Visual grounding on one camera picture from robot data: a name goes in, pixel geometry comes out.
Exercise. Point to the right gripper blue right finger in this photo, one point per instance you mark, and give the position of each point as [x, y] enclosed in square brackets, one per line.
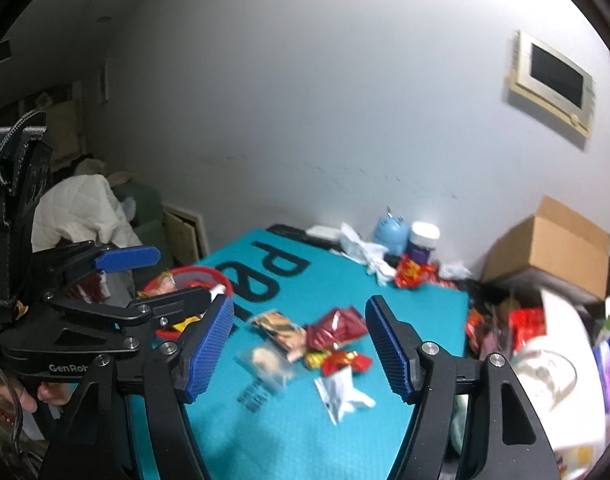
[396, 344]

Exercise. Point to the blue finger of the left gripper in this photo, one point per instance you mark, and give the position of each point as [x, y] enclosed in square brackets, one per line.
[175, 306]
[127, 259]

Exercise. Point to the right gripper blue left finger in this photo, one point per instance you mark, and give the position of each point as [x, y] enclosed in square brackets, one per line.
[200, 346]

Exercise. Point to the red gold candy packet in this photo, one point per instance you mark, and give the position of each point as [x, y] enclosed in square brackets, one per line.
[336, 361]

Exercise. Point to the dark red snack bag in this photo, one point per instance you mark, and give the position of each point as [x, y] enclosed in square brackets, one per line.
[336, 329]

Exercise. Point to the clear zip bag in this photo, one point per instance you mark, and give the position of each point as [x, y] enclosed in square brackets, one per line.
[268, 365]

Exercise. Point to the white snack packet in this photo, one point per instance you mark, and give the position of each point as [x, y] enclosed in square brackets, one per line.
[339, 395]

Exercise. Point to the beige brown snack bag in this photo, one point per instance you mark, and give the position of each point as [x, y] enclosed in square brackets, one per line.
[290, 337]

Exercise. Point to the person's left hand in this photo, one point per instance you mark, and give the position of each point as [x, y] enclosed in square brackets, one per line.
[52, 393]

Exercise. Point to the red plastic mesh basket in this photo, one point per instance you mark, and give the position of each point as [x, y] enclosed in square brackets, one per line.
[184, 277]

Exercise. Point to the red packet near jar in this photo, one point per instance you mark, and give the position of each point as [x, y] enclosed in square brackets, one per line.
[411, 275]

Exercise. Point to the white quilted jacket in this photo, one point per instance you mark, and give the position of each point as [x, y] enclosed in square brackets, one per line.
[78, 209]

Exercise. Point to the yellow foil candy ball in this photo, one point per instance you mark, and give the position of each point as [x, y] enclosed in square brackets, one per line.
[314, 359]

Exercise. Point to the small crumpled white wrapper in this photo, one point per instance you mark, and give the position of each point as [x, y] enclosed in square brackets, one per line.
[454, 272]

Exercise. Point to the crumpled white tissue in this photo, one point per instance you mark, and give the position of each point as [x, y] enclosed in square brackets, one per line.
[367, 254]

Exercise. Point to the teal printed table mat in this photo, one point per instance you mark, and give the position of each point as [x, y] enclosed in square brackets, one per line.
[292, 396]

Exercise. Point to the white lidded purple jar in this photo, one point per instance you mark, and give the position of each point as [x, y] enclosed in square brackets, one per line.
[423, 237]

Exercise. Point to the blue deer humidifier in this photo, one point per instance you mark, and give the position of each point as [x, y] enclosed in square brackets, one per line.
[392, 232]

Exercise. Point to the red packet in clutter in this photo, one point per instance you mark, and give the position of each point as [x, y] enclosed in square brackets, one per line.
[525, 325]

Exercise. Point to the white remote on table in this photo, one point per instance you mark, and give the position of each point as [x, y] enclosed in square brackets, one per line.
[324, 233]

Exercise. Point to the brown cardboard box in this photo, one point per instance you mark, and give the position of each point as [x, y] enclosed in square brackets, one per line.
[555, 248]

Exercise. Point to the wooden wall hatch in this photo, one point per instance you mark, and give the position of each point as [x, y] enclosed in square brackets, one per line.
[186, 235]

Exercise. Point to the framed wall panel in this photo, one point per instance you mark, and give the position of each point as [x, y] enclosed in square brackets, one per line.
[549, 79]

